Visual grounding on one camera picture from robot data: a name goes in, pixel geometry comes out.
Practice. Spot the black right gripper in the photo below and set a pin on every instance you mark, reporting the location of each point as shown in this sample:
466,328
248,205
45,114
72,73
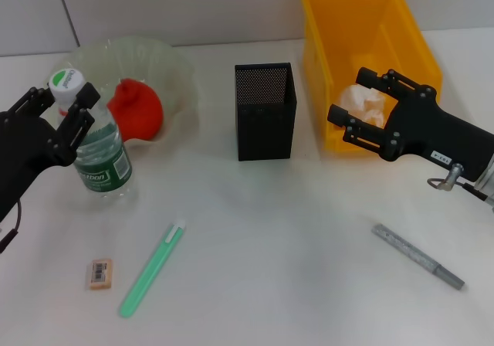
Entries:
436,129

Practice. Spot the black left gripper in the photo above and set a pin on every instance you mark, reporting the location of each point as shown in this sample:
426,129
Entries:
23,149

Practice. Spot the white paper ball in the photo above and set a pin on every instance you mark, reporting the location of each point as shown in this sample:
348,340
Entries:
363,99

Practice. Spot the clear water bottle green label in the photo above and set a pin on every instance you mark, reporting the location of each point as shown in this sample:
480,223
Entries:
104,160

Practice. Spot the red-orange fruit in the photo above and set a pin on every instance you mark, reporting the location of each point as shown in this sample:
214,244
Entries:
139,114

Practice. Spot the light green pen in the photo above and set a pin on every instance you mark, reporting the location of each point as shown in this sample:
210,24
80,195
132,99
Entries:
154,261

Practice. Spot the translucent green wavy fruit bowl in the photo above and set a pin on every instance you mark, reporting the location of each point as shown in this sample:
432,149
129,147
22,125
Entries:
154,64

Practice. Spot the black mesh pen holder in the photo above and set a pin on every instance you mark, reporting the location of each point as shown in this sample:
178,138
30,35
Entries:
266,129

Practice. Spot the grey marker pen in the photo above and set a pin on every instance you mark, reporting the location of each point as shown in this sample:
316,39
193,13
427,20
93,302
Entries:
417,257

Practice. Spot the beige eraser with barcode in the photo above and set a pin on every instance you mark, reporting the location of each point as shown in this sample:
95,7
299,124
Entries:
101,274

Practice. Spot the yellow plastic storage bin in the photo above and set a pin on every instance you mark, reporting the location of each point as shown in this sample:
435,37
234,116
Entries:
366,33

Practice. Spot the silver connector plug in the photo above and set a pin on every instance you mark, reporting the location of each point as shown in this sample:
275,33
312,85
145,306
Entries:
451,176

